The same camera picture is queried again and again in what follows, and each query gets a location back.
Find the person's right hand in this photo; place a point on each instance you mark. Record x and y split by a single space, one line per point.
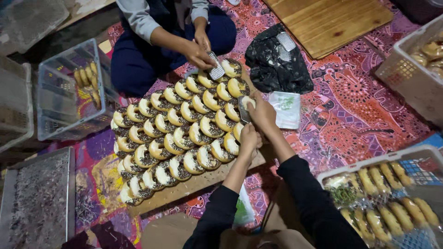
263 112

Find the clear plastic crate with doughnuts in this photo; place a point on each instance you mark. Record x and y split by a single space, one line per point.
74 91

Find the pale cheese block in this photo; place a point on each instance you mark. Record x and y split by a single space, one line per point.
247 101

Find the metal tray with sprinkles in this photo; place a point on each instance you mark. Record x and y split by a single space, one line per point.
38 200

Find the dark cloth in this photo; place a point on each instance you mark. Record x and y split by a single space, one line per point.
100 238

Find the grey mesh tray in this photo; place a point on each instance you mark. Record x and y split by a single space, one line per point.
29 20

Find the rows of chocolate sprinkle doughnuts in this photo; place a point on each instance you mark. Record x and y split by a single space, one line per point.
176 135

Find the wide brown wooden board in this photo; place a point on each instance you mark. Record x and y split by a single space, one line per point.
325 22

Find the person's right fingers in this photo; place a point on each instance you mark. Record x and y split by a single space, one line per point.
253 108

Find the green printed plastic packet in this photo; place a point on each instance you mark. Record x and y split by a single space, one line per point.
243 210

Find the empty white plastic basket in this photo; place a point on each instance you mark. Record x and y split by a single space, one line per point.
15 103

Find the colourful patterned batik cloth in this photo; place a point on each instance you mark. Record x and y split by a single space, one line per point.
353 107

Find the small metal cheese grater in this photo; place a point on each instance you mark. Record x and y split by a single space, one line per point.
243 111

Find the clear plastic wrapper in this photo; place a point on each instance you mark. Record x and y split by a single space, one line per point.
286 109

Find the person's left hand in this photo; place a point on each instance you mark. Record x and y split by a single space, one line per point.
250 141

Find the person's tan clothing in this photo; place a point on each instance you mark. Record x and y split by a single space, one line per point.
173 233

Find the black plastic bag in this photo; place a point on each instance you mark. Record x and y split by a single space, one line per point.
277 69

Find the person's left fingers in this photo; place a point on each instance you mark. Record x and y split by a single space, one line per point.
248 130

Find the long wooden board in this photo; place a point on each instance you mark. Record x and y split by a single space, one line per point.
193 185

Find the white basket of packed doughnuts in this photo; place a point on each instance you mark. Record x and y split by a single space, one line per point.
384 200

